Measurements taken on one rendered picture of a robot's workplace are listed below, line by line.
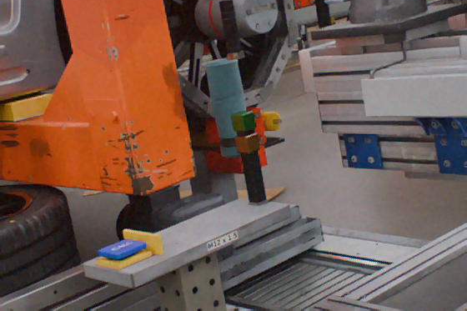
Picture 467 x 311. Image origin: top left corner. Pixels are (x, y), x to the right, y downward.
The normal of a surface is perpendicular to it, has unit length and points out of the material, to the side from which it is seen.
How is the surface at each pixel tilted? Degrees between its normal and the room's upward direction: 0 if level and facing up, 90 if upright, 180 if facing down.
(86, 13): 90
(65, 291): 90
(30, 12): 90
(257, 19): 90
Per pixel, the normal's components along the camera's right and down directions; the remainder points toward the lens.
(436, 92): -0.73, 0.25
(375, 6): -0.43, -0.07
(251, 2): 0.66, 0.02
